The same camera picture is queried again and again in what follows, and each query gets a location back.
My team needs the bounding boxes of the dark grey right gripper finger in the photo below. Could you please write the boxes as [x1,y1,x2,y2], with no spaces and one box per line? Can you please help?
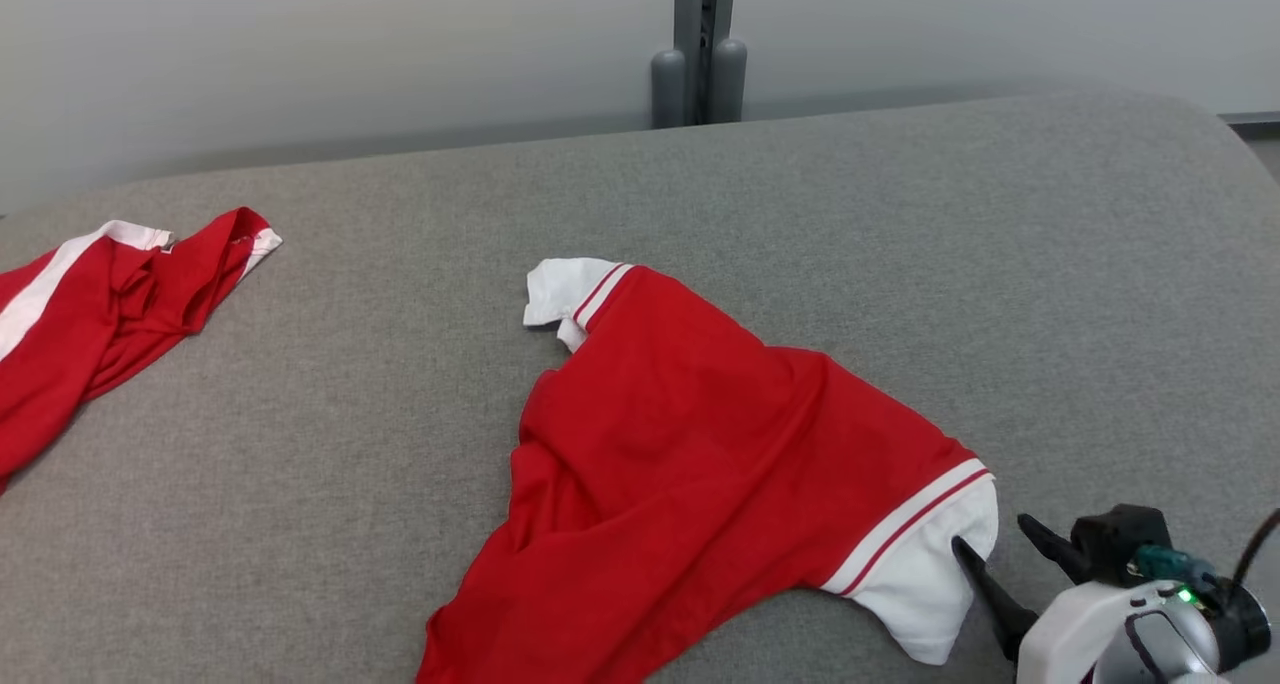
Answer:
[1017,514,1091,585]
[950,536,1041,665]

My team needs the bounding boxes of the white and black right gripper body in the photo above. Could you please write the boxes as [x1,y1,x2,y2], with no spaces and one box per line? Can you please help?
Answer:
[1015,579,1271,684]

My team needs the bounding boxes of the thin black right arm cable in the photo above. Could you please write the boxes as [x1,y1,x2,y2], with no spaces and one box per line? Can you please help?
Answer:
[1230,509,1280,587]

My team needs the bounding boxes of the red shorts white side stripe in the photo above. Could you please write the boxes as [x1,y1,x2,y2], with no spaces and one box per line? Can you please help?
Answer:
[0,207,283,495]

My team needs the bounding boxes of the red basketball jersey white trim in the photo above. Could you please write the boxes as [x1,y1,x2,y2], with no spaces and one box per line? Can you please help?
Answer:
[415,257,1001,684]

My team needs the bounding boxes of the grey round post cap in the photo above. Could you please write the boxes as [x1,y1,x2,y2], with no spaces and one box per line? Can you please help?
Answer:
[651,49,688,130]
[711,39,748,123]

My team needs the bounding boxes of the grey metal wall post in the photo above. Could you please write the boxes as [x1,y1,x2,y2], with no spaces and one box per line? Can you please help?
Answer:
[673,0,739,125]

